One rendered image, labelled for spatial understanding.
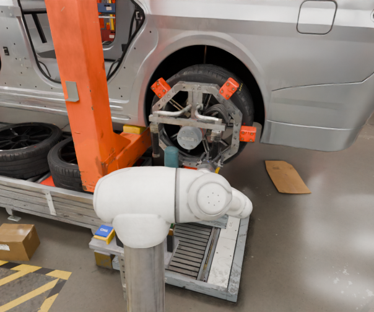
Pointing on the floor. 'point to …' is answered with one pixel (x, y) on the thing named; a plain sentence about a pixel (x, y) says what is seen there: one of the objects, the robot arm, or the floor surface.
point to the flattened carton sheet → (285, 177)
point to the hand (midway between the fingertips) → (215, 151)
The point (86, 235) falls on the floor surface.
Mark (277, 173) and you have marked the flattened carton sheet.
